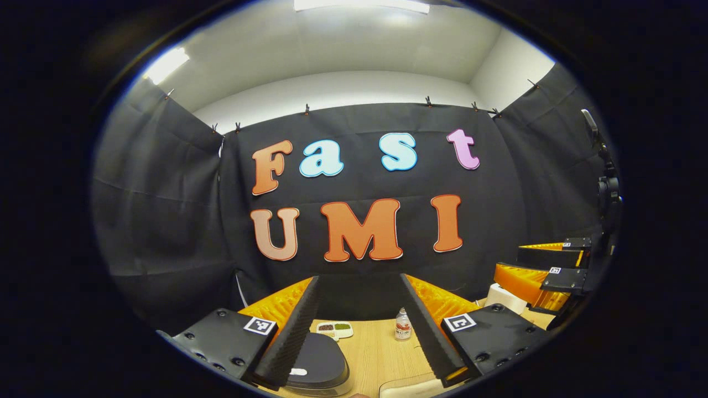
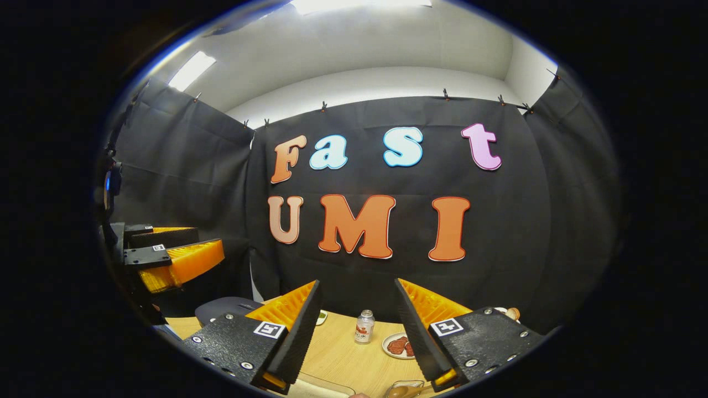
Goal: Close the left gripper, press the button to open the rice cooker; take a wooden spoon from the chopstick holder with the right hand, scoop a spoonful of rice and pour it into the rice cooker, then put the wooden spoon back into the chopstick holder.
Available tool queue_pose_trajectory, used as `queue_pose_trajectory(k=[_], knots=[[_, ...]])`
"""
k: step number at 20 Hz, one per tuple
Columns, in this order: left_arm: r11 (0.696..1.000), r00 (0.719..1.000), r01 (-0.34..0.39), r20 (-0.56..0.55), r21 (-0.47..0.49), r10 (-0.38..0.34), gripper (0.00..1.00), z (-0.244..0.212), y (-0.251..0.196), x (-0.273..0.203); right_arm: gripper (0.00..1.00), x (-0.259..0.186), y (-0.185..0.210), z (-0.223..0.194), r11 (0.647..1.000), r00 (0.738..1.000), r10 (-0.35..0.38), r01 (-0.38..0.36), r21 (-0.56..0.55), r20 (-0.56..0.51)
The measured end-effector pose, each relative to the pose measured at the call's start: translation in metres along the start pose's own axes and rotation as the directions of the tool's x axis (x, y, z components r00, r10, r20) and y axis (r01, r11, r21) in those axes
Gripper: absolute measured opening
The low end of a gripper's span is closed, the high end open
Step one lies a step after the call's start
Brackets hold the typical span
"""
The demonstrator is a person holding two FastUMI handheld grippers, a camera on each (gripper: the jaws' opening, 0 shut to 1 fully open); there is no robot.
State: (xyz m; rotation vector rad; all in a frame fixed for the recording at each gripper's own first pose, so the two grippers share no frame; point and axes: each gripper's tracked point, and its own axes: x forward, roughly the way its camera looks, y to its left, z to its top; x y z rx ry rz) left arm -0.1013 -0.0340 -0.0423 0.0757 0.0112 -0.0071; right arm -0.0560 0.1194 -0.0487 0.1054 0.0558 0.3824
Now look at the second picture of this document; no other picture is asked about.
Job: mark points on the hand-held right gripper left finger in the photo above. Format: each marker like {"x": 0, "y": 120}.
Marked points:
{"x": 298, "y": 342}

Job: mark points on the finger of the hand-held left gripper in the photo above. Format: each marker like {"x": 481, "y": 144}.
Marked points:
{"x": 188, "y": 262}
{"x": 166, "y": 237}

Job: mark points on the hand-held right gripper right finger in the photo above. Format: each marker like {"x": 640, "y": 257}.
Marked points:
{"x": 420, "y": 342}

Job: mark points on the wooden spoon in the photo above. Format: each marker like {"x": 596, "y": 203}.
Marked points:
{"x": 401, "y": 392}

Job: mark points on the silver black rice cooker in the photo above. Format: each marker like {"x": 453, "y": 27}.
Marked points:
{"x": 227, "y": 307}

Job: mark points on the brown meat piece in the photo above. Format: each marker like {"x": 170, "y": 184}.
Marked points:
{"x": 397, "y": 346}
{"x": 410, "y": 349}

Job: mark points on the white divided seasoning dish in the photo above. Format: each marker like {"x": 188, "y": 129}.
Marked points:
{"x": 321, "y": 318}

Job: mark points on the white round plate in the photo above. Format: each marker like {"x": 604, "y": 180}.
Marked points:
{"x": 387, "y": 354}

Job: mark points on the clear plastic container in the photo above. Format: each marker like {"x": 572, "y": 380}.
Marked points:
{"x": 326, "y": 387}

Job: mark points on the clear plastic drink bottle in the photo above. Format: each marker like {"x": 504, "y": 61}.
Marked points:
{"x": 364, "y": 329}

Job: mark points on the black backdrop cloth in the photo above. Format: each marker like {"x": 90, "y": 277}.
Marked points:
{"x": 525, "y": 221}

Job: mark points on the ceiling light panel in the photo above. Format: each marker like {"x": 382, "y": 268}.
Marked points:
{"x": 191, "y": 71}

